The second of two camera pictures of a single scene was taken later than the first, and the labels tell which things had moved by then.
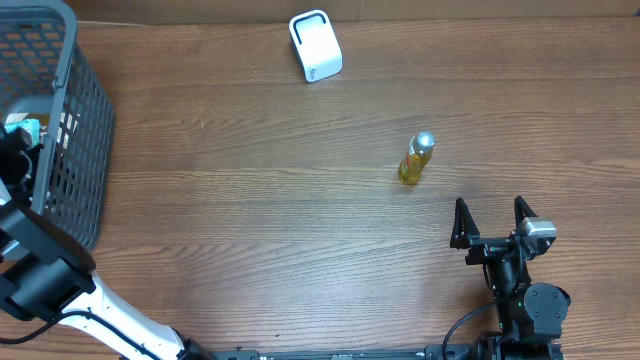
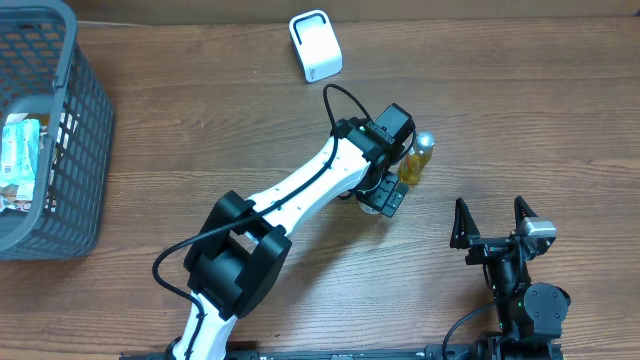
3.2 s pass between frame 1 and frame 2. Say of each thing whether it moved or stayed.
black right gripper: stayed
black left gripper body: moved
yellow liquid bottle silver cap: stayed
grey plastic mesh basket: stayed
